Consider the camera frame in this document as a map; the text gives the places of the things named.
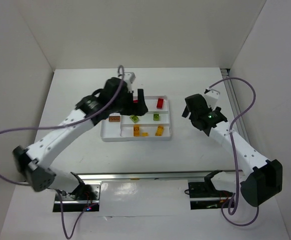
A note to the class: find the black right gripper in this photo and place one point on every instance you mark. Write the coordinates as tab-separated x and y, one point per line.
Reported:
191	110

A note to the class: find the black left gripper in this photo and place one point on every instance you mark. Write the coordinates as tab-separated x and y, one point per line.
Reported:
131	103

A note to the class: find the green lego piece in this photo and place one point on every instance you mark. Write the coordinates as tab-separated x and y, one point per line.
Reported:
156	117
135	119

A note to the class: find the brown lego plate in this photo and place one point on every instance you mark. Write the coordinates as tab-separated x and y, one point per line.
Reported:
114	119

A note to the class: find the orange round lego piece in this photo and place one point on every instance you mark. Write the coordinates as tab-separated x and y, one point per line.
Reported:
136	131

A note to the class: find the small yellow lego piece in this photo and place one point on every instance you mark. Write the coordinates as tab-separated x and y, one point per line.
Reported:
145	134

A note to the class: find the yellow orange lego stack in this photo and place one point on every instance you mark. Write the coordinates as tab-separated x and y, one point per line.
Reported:
160	130

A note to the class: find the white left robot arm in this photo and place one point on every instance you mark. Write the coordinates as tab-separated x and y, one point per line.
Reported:
34	162

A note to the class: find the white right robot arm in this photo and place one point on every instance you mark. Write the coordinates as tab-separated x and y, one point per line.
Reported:
261	179

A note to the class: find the white divided sorting tray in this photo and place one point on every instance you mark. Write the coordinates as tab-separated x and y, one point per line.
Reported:
155	125

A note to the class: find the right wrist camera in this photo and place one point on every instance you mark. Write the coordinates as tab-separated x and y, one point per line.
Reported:
211	97

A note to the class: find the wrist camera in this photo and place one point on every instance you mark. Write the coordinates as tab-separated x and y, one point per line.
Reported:
211	97
129	77

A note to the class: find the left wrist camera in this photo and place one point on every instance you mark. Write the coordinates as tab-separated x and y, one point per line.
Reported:
129	77

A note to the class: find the aluminium right side rail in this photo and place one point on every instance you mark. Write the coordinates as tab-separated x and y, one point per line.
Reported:
229	86

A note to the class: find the aluminium rail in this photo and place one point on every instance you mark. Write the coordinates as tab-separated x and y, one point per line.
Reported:
229	86
143	175

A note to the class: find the aluminium front rail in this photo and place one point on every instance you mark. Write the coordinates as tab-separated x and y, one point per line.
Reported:
143	175

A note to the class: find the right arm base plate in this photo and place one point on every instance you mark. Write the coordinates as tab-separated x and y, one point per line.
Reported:
202	197

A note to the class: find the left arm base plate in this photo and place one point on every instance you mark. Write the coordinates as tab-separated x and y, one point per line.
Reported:
89	199

